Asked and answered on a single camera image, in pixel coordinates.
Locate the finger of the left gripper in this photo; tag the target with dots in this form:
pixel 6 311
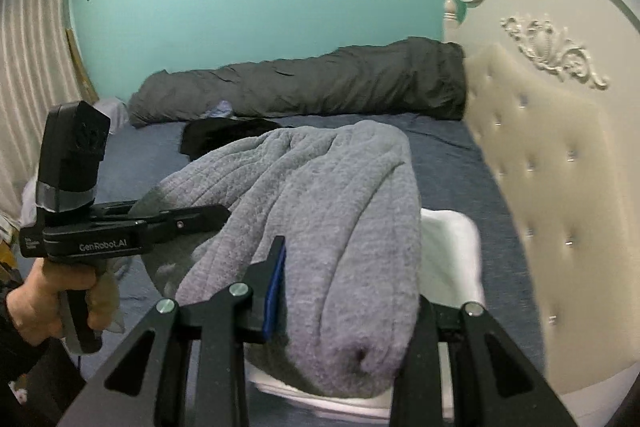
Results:
pixel 170 224

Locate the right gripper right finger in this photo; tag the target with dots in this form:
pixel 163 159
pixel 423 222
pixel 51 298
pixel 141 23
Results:
pixel 493 382

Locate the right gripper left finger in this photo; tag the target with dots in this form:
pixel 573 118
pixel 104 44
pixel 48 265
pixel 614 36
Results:
pixel 143 382

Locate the grey quilted sweatshirt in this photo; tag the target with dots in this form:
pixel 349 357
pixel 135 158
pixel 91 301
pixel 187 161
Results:
pixel 348 206

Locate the person left hand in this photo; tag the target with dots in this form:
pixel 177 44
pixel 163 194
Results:
pixel 34 307

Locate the blue patterned bed sheet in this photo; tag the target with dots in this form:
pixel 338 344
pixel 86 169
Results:
pixel 451 175

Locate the black garment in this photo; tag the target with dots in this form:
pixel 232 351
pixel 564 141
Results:
pixel 200 137

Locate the white folded garment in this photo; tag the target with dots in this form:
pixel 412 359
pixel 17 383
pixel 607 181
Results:
pixel 450 275

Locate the wooden furniture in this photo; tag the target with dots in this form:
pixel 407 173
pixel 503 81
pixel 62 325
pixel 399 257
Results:
pixel 86 87

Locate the beige striped curtain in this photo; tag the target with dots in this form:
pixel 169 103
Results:
pixel 37 73

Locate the dark grey rolled duvet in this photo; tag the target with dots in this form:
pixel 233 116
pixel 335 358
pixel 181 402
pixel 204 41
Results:
pixel 414 75

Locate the cream tufted headboard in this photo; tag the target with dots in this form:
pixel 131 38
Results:
pixel 553 103

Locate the black camera box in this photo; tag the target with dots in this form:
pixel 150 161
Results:
pixel 72 148

